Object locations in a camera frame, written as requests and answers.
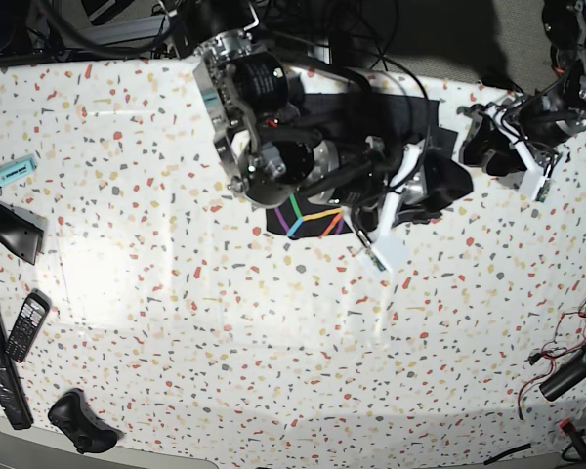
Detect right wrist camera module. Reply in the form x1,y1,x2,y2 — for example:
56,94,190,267
357,234,408,277

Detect teal highlighter marker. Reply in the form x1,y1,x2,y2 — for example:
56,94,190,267
0,155,36,189

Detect red handled tool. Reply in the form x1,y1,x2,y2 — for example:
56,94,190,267
560,419,586,465

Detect red and black wires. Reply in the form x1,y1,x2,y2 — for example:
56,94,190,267
517,277,586,421

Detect terrazzo pattern table cloth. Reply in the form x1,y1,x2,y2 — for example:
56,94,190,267
0,61,586,468

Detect black T-shirt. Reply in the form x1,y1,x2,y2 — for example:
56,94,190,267
266,93,474,239

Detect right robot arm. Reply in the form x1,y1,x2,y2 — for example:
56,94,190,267
170,1,435,235

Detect long black bar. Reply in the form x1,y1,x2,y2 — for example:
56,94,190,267
0,316,33,430

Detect black cylinder tool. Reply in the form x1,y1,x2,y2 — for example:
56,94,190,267
539,345,586,402

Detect black handheld scanner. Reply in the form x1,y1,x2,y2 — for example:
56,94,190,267
0,201,49,265

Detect black game controller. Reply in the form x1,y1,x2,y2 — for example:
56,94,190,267
48,389,120,454

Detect black cable strip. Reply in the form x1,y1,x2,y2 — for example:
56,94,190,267
483,443,532,466

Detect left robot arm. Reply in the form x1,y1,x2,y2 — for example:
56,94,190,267
458,1,586,177

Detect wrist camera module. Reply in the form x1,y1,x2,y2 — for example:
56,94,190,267
519,168,554,202
357,234,408,277

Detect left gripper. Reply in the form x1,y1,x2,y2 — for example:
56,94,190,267
456,100,562,177

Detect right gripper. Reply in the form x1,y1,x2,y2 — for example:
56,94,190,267
302,136,449,240

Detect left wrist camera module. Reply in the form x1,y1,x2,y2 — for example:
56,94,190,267
519,168,554,202

